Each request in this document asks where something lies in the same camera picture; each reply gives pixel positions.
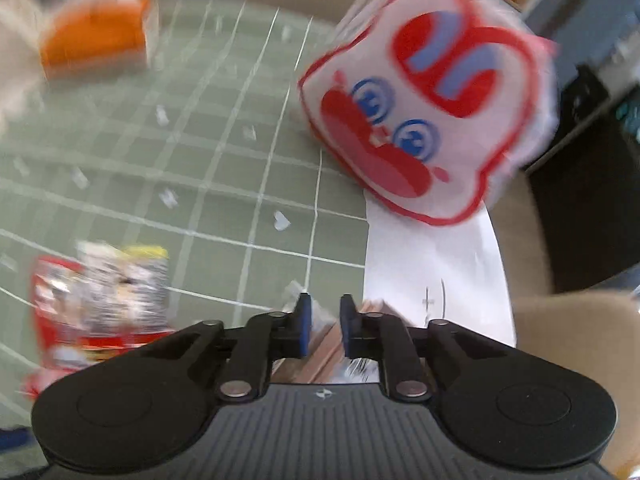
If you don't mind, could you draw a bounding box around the white paper sheet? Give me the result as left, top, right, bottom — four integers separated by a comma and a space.
363, 195, 516, 347

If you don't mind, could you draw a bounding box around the beige chair right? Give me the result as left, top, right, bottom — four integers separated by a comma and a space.
508, 291, 640, 476

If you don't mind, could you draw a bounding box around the red snack bag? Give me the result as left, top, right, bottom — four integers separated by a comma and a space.
22, 256, 174, 399

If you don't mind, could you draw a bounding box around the pink cardboard box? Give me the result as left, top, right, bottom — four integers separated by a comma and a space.
271, 300, 380, 384

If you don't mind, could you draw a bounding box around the blue candy packet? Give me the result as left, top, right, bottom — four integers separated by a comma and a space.
0, 426, 32, 453

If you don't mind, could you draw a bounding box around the clear biscuit packet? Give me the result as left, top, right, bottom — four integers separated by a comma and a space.
282, 281, 334, 341

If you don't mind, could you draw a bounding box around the green grid tablecloth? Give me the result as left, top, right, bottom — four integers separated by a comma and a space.
1, 0, 369, 427

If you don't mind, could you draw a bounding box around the fish tank cabinet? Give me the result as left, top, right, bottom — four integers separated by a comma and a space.
526, 64, 639, 292

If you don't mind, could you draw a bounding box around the orange tissue box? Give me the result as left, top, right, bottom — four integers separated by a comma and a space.
39, 0, 160, 79

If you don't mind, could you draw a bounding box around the white chair near left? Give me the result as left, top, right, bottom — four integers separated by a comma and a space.
0, 0, 49, 134

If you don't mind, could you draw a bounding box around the red white bunny bag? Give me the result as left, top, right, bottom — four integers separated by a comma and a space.
298, 0, 556, 226

